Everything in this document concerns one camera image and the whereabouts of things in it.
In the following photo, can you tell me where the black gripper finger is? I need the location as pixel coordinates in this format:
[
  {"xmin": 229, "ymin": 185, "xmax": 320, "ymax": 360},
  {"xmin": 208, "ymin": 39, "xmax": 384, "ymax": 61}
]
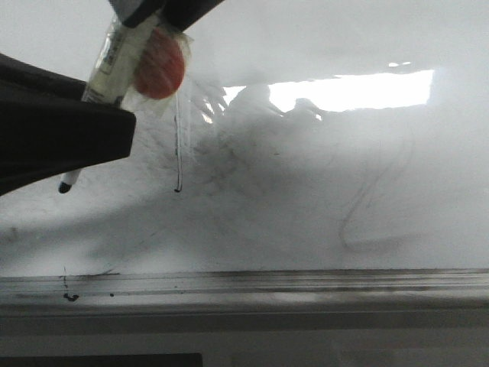
[
  {"xmin": 108, "ymin": 0, "xmax": 223, "ymax": 31},
  {"xmin": 1, "ymin": 55, "xmax": 136, "ymax": 194}
]

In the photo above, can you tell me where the red round magnet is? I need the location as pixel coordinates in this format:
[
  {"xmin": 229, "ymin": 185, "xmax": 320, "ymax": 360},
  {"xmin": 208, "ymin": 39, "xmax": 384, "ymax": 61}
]
[{"xmin": 122, "ymin": 24, "xmax": 193, "ymax": 115}]

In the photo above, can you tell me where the white whiteboard marker black cap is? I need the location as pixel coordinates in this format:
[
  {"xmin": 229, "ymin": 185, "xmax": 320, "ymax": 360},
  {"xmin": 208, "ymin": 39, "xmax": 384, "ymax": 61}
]
[{"xmin": 57, "ymin": 13, "xmax": 161, "ymax": 195}]

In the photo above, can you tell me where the white whiteboard with aluminium frame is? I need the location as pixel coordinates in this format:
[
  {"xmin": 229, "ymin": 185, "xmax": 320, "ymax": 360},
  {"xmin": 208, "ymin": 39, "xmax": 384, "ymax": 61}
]
[{"xmin": 1, "ymin": 1, "xmax": 488, "ymax": 317}]

